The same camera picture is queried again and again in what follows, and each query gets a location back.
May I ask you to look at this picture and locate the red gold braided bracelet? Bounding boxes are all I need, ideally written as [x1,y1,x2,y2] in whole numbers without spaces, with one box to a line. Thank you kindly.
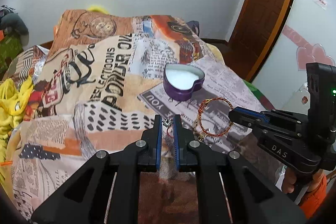
[193,97,234,138]

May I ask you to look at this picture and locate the orange sleeve forearm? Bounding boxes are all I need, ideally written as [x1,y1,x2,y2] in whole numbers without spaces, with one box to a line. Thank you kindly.
[299,173,327,219]

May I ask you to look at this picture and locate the right hand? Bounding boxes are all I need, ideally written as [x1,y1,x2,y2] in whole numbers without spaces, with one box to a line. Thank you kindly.
[281,168,297,194]

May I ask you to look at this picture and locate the purple heart-shaped tin box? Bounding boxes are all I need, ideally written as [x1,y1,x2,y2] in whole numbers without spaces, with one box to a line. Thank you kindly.
[163,64,205,102]

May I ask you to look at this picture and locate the newspaper print blanket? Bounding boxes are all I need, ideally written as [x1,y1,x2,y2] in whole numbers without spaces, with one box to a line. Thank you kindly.
[4,10,282,219]

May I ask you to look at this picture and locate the blue pillow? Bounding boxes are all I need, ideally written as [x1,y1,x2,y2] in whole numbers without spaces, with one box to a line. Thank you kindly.
[187,20,200,36]

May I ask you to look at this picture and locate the brown wooden door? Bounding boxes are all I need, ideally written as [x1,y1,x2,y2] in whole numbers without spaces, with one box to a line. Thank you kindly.
[224,0,293,81]

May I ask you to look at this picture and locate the yellow cloth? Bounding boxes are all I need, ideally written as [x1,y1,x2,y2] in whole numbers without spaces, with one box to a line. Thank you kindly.
[0,76,34,184]

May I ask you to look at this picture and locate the yellow pillow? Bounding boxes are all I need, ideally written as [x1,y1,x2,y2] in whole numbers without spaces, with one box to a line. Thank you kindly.
[87,5,109,15]

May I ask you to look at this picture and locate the pink heart wall sticker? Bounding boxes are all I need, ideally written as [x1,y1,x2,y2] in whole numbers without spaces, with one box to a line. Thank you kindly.
[282,24,335,71]

